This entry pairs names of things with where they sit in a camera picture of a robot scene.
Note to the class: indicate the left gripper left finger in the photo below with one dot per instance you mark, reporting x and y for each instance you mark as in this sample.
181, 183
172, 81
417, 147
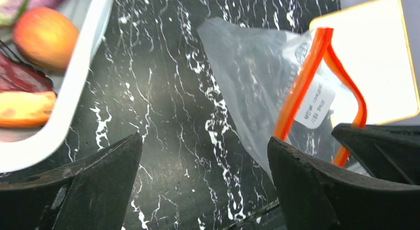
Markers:
91, 193

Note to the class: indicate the orange toy peach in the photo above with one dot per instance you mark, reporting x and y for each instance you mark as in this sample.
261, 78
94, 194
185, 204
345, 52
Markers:
45, 38

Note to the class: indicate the black marble table mat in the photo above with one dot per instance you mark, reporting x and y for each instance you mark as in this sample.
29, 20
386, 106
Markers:
150, 76

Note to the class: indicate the white plastic bin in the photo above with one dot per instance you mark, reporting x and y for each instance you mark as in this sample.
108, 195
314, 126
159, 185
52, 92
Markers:
15, 156

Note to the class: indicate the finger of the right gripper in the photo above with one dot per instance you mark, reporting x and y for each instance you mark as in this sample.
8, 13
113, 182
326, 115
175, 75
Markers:
386, 152

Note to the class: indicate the small whiteboard wooden frame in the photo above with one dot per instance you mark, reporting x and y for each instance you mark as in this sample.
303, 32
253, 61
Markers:
371, 41

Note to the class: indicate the clear orange-zip bag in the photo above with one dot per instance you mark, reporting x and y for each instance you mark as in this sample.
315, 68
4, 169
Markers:
283, 84

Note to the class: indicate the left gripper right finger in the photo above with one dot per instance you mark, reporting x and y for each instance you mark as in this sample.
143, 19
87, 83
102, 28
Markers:
316, 195

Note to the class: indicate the purple toy eggplant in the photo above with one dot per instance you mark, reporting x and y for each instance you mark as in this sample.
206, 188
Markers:
11, 10

